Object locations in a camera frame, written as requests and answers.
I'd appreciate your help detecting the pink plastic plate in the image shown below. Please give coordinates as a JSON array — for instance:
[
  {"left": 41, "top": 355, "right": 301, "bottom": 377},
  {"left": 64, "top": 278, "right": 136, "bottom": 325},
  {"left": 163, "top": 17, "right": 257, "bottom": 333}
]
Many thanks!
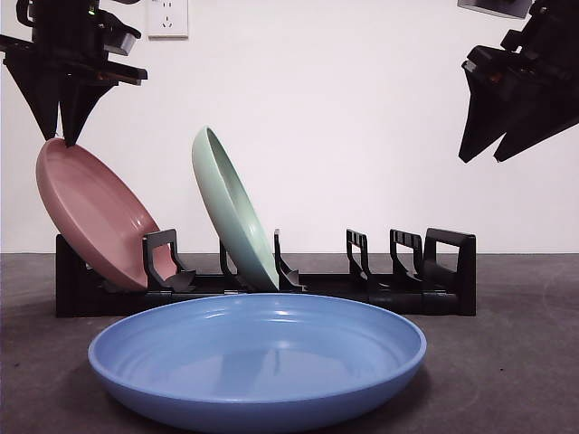
[{"left": 34, "top": 137, "right": 178, "bottom": 292}]

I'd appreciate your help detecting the green plastic plate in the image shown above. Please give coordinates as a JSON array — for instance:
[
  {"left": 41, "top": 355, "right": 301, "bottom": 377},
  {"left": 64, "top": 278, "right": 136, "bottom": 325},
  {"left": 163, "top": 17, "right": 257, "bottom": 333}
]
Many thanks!
[{"left": 191, "top": 126, "right": 280, "bottom": 292}]

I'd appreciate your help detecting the blue plastic plate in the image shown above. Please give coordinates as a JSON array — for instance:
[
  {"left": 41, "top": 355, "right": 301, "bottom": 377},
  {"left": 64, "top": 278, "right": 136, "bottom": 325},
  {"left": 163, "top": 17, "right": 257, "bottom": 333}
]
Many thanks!
[{"left": 87, "top": 292, "right": 428, "bottom": 434}]

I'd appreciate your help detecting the black plastic dish rack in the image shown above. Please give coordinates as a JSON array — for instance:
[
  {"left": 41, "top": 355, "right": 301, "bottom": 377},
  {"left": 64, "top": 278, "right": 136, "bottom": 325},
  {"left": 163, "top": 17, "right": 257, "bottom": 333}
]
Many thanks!
[{"left": 54, "top": 228, "right": 479, "bottom": 317}]

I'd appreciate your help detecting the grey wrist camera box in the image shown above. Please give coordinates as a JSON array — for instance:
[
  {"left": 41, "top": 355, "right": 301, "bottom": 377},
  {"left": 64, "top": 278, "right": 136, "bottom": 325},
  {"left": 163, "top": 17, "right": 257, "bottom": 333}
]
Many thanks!
[
  {"left": 456, "top": 0, "right": 531, "bottom": 20},
  {"left": 100, "top": 12, "right": 142, "bottom": 56}
]

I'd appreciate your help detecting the white wall socket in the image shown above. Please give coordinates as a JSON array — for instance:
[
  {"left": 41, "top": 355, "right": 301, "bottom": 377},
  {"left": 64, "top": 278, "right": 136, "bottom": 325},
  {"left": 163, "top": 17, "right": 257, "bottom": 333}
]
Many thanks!
[{"left": 147, "top": 0, "right": 190, "bottom": 40}]

